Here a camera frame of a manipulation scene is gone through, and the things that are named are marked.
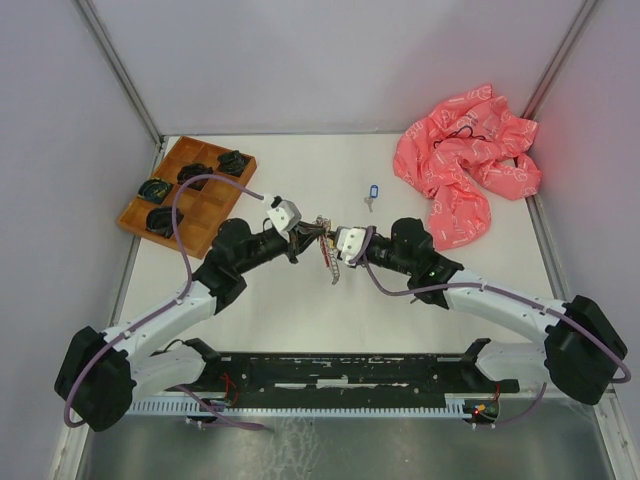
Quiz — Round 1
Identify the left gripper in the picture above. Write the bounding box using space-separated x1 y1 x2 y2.
235 220 325 274

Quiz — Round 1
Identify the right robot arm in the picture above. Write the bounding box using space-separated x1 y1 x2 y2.
329 218 631 405

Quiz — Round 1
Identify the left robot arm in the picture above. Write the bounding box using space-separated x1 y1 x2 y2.
54 219 327 432

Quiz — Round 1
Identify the key with light blue tag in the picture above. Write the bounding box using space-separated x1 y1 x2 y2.
364 184 379 213

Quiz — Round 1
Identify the black coiled item in tray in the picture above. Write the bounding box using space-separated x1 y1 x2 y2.
217 150 250 177
177 163 213 191
145 206 173 238

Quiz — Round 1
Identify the wooden compartment tray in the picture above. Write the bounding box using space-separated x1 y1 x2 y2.
118 137 257 259

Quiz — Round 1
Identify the pink patterned cloth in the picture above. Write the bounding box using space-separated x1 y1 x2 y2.
393 84 542 251

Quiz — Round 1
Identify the black green coiled item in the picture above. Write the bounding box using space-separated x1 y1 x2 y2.
137 178 173 205

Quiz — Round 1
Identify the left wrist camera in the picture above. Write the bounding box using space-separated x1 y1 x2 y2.
262 195 302 234

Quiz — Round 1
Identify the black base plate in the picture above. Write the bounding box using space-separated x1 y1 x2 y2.
187 348 520 401

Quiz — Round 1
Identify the white cable duct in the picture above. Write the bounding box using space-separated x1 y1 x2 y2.
127 394 471 419

